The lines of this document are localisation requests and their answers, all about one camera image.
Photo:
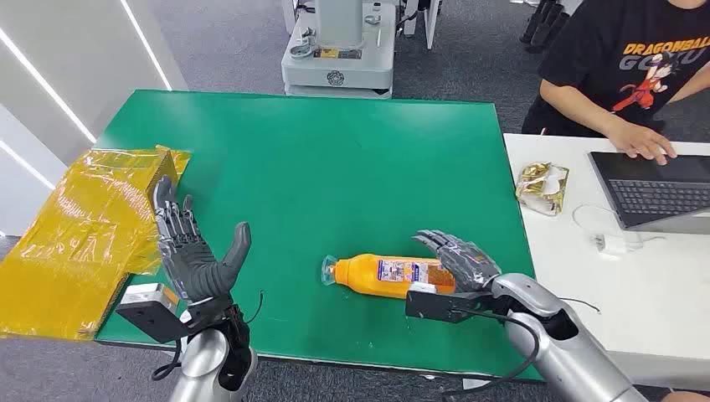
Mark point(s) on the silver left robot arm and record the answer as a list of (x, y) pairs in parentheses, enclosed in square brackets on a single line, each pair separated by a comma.
[(202, 360)]

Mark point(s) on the white charger block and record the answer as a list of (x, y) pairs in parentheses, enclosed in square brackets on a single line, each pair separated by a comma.
[(609, 244)]

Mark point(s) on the white furniture panel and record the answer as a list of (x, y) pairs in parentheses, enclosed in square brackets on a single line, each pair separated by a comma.
[(431, 22)]

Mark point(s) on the person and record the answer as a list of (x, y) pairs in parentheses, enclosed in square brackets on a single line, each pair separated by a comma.
[(604, 61)]

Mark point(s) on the grey wheeled machine base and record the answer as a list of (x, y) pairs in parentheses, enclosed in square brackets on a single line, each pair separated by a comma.
[(338, 66)]

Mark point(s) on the gold foil packet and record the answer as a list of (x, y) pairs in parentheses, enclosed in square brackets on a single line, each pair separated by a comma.
[(541, 188)]

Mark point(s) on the orange detergent bottle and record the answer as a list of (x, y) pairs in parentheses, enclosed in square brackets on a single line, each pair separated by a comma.
[(360, 274)]

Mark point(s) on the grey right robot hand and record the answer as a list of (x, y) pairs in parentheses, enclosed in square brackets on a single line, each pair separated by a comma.
[(466, 266)]

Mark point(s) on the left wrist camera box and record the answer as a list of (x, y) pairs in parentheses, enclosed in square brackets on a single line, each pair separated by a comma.
[(150, 316)]

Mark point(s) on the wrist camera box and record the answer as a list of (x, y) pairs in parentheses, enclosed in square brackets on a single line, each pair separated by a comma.
[(438, 305), (150, 316)]

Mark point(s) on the white wall light strip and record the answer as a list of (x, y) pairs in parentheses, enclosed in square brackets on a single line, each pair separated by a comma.
[(50, 89), (28, 165), (145, 44)]

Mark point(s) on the dark grey laptop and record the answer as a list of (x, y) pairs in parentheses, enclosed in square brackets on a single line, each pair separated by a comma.
[(654, 194)]

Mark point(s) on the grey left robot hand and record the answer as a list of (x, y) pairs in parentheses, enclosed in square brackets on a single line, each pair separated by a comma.
[(191, 266)]

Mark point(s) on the yellow taped cardboard box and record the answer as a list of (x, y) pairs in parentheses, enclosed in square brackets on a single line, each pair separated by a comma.
[(72, 249)]

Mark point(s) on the person's hand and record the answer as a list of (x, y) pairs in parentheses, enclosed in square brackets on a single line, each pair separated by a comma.
[(638, 139)]

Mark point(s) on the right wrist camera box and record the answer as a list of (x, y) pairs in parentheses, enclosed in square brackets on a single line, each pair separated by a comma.
[(438, 305)]

